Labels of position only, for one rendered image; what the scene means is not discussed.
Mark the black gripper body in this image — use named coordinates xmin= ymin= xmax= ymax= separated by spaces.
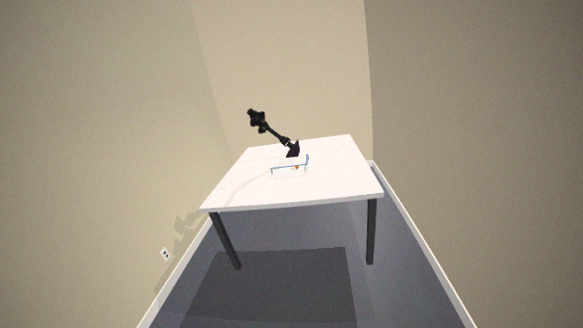
xmin=256 ymin=111 xmax=266 ymax=134

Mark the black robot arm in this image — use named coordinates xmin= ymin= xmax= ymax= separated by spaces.
xmin=247 ymin=108 xmax=295 ymax=149

